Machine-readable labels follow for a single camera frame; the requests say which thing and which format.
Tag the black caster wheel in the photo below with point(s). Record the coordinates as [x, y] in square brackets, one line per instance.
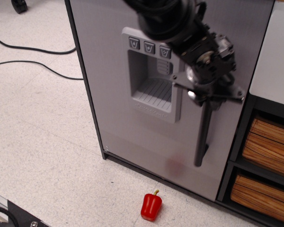
[19, 6]

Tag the lower woven storage basket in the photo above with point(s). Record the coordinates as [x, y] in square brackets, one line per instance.
[258, 196]

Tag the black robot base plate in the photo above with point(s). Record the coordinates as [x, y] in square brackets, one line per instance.
[24, 218]

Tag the red bell pepper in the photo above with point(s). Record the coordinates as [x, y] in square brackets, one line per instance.
[151, 206]

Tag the dark fridge cabinet body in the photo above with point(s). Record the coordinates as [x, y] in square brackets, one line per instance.
[166, 150]

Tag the dark grey shelf unit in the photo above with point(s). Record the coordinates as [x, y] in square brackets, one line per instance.
[238, 165]

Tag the woven storage basket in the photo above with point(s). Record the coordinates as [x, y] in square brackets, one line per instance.
[264, 145]
[258, 196]

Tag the white countertop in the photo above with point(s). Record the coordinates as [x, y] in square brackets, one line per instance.
[268, 79]

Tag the grey toy fridge door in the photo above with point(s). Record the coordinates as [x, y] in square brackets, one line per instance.
[244, 23]

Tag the black bar door handle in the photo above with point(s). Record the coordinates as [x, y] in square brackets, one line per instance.
[201, 146]

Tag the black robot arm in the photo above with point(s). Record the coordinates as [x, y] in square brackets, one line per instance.
[209, 57]

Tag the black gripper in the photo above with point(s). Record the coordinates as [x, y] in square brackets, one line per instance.
[213, 91]

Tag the grey water dispenser panel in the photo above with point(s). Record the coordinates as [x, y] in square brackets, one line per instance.
[150, 66]

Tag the upper woven storage basket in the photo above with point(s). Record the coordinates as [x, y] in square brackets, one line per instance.
[264, 145]

